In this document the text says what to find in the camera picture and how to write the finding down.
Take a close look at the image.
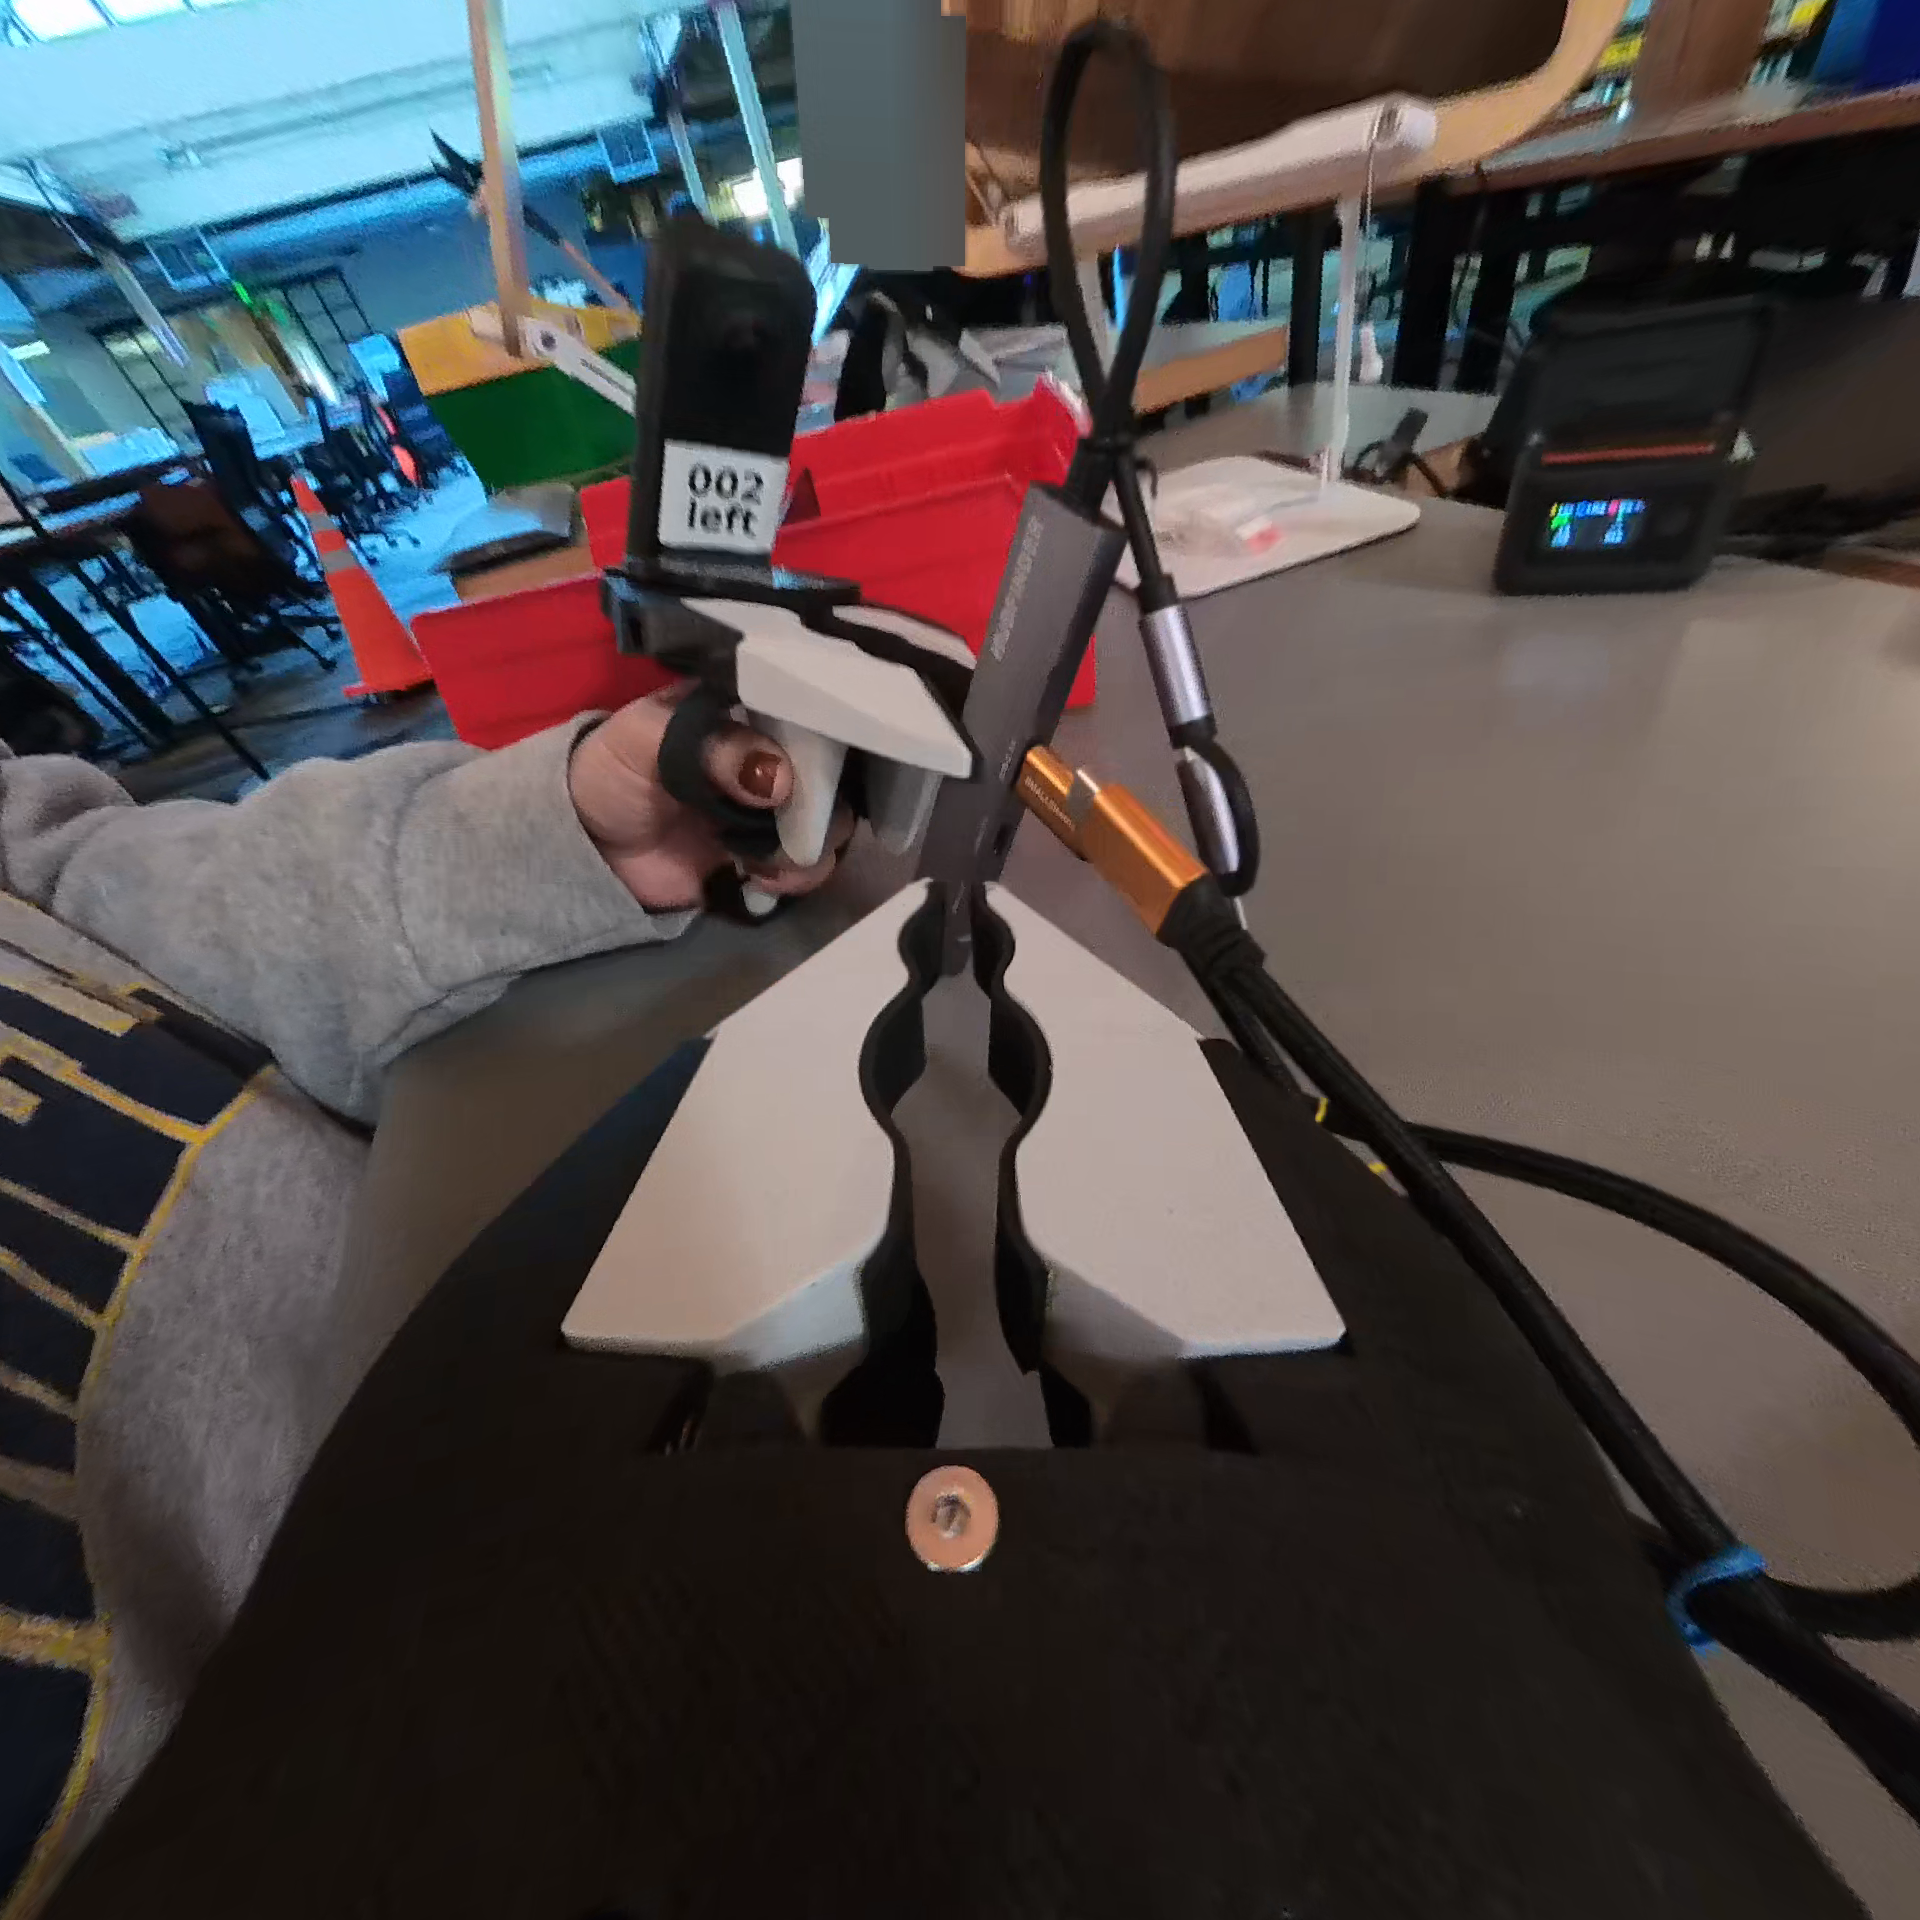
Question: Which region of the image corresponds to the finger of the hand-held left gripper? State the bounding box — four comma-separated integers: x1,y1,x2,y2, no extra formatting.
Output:
736,604,985,860
828,596,985,712

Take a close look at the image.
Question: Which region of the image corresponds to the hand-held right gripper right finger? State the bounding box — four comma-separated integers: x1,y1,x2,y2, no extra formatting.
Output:
966,882,1347,1449

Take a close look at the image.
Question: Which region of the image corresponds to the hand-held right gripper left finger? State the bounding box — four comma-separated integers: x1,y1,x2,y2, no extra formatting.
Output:
561,882,961,1449

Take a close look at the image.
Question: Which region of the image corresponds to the black braided cable yellow tie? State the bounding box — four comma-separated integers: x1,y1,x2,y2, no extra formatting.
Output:
1019,743,1920,1653

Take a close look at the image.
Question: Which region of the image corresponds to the person's left hand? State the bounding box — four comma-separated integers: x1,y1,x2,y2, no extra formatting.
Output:
567,682,859,921

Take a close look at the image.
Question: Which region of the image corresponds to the red plastic bin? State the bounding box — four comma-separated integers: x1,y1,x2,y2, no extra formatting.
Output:
406,383,1099,752

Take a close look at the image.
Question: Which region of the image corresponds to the green and yellow panel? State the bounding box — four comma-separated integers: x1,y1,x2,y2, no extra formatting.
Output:
398,299,646,497

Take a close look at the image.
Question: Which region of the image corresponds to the orange traffic cone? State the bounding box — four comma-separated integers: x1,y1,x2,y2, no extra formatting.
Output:
293,472,437,700

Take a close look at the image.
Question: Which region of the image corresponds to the black office chair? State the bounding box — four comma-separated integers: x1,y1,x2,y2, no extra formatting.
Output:
128,399,347,676

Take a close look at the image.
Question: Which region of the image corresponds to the bent plywood chair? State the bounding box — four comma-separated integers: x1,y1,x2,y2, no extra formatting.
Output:
959,0,1636,279

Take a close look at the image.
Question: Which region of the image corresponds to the person's grey printed sweatshirt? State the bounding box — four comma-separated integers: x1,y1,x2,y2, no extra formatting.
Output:
0,892,376,1920

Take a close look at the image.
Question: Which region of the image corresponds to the black charging case with screen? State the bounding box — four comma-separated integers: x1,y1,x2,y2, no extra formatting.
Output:
1493,292,1757,600

